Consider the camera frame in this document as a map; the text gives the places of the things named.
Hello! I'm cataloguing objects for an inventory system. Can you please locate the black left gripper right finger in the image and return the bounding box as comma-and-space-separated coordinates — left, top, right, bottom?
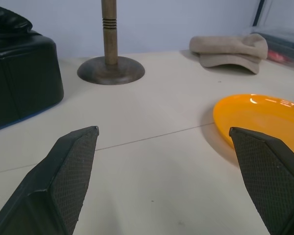
228, 126, 294, 235

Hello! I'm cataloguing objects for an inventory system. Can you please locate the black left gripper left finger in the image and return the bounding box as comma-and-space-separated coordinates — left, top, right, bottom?
0, 126, 100, 235

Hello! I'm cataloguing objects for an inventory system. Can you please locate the orange plastic plate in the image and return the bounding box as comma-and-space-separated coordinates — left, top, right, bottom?
213, 94, 294, 166

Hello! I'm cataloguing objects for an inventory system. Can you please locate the black leather bag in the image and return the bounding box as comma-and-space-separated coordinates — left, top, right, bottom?
0, 3, 65, 134

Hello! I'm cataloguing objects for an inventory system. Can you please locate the brown wooden stand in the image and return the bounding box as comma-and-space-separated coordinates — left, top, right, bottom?
77, 0, 146, 85

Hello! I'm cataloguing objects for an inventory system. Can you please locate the beige flat cap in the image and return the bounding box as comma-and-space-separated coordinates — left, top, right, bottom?
189, 33, 269, 74

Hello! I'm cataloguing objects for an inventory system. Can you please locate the clear plastic storage box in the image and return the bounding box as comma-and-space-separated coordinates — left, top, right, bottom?
242, 0, 294, 66

